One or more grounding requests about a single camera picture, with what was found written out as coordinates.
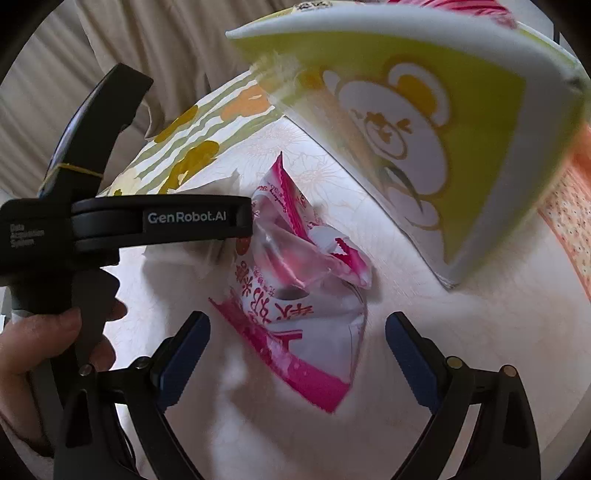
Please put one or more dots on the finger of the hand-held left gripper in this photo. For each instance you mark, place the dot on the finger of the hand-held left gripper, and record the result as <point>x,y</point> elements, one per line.
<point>115,230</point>
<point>161,202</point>

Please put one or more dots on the red striped snack packet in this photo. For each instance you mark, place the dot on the red striped snack packet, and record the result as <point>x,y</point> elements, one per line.
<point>452,9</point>

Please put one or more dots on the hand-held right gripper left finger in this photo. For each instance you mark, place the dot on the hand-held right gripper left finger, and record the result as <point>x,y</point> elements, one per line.
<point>184,355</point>

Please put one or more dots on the person's left hand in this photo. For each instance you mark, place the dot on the person's left hand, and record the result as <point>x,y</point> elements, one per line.
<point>32,341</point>

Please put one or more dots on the green cardboard box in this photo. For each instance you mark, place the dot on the green cardboard box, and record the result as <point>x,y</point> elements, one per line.
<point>485,138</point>

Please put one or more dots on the pink white snack packet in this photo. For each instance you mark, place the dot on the pink white snack packet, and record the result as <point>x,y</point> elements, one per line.
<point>314,350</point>

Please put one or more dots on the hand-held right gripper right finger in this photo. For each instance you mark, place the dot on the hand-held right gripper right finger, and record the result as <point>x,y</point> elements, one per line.
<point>411,364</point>

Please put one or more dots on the pale patterned bed sheet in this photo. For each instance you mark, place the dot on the pale patterned bed sheet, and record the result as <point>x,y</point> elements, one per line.
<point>461,323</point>

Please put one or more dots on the orange dotted cloth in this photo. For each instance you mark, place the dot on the orange dotted cloth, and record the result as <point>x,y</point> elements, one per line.
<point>570,217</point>

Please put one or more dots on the green striped floral blanket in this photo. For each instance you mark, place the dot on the green striped floral blanket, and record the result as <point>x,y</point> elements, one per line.
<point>194,157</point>

